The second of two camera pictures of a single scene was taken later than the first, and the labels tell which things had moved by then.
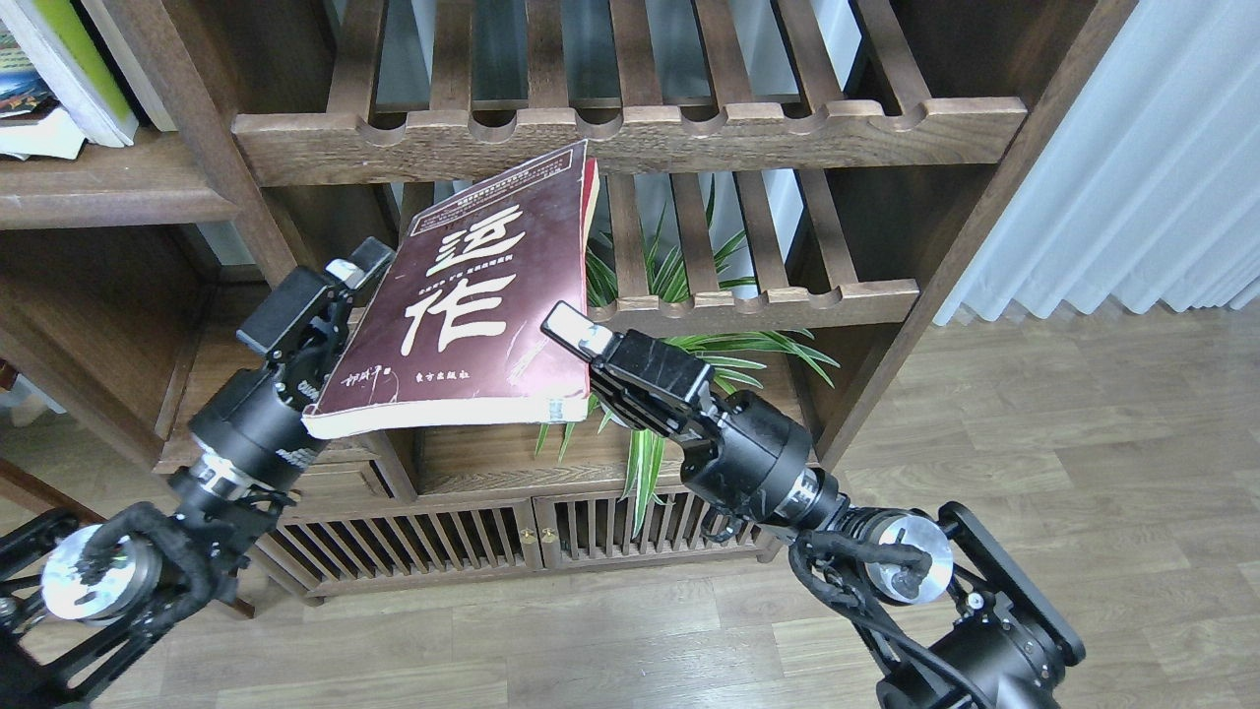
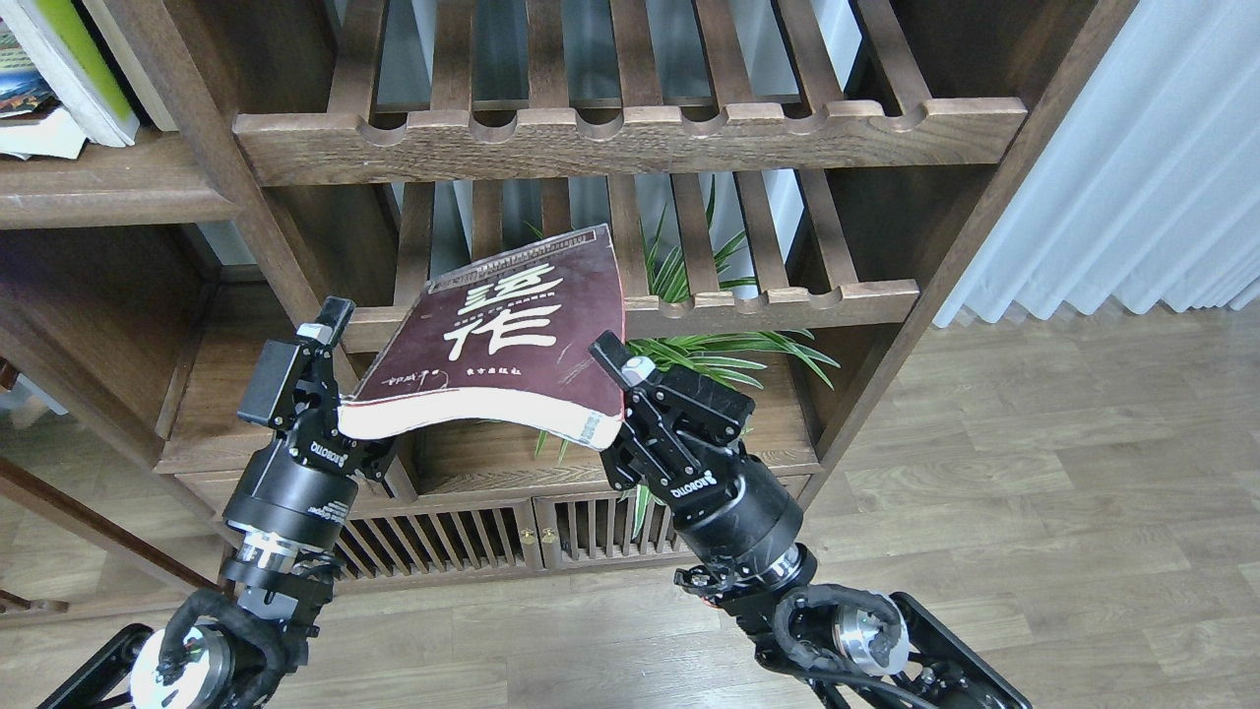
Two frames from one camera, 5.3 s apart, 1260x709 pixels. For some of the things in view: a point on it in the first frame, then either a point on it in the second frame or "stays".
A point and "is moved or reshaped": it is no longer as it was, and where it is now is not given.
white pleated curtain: [1149, 188] stays
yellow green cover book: [61, 44] stays
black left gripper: [250, 433] -> [293, 500]
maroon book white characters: [449, 335] is moved or reshaped
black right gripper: [748, 454] -> [680, 436]
